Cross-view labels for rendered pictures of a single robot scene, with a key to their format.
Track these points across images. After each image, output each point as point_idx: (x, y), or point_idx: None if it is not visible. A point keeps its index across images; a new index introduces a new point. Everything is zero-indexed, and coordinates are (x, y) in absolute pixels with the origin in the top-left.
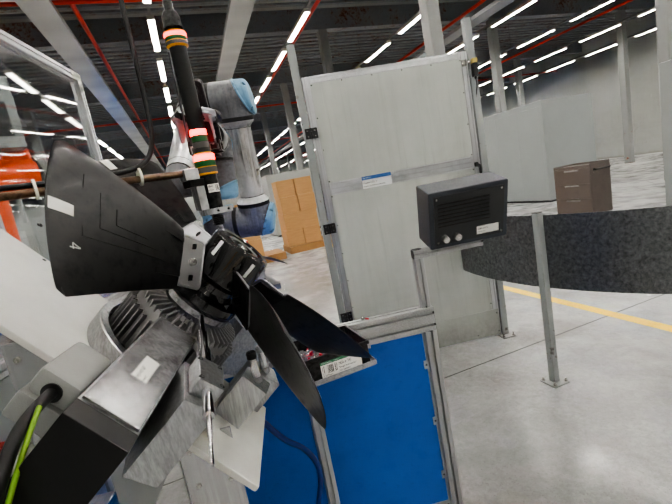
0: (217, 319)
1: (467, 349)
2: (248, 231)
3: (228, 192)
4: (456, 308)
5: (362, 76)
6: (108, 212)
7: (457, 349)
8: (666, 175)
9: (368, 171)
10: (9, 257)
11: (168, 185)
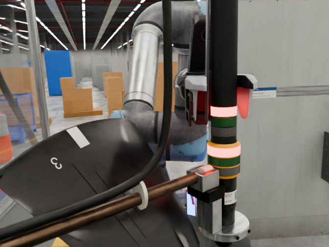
0: None
1: (311, 243)
2: (179, 158)
3: (198, 149)
4: (308, 208)
5: (269, 0)
6: None
7: (302, 241)
8: None
9: (257, 84)
10: None
11: (156, 171)
